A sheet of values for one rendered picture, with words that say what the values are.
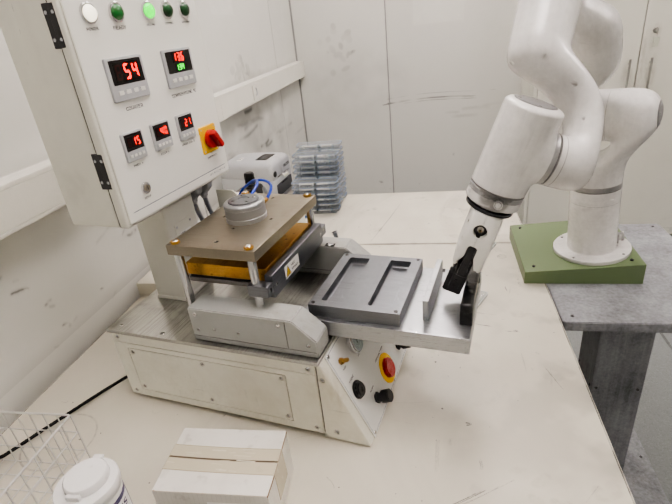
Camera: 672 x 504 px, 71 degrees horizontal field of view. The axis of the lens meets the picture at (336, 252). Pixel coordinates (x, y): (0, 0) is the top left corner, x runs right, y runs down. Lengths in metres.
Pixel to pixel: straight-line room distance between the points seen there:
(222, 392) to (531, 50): 0.79
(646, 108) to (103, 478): 1.25
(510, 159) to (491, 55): 2.60
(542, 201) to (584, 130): 2.36
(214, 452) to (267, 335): 0.20
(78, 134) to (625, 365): 1.48
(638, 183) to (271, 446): 2.77
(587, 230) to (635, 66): 1.77
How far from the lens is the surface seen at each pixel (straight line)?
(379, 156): 3.41
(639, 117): 1.28
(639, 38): 3.04
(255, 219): 0.90
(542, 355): 1.13
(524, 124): 0.71
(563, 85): 0.80
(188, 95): 1.02
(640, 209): 3.30
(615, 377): 1.66
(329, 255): 1.03
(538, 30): 0.79
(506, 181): 0.73
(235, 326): 0.86
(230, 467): 0.82
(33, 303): 1.28
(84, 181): 0.91
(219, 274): 0.90
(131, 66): 0.90
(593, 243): 1.41
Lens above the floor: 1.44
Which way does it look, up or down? 26 degrees down
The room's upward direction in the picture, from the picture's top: 6 degrees counter-clockwise
